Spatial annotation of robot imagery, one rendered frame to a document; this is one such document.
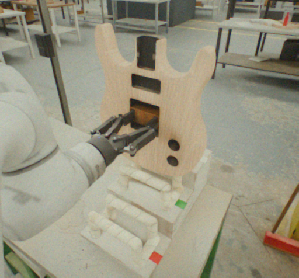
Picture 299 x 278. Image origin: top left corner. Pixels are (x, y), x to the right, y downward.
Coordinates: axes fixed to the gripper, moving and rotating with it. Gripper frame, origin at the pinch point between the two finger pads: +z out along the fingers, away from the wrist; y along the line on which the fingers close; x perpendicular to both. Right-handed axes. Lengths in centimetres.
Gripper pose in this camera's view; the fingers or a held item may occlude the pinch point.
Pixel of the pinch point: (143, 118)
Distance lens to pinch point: 69.7
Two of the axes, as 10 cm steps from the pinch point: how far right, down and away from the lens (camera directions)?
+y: 8.4, 2.9, -4.5
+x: 0.0, -8.4, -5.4
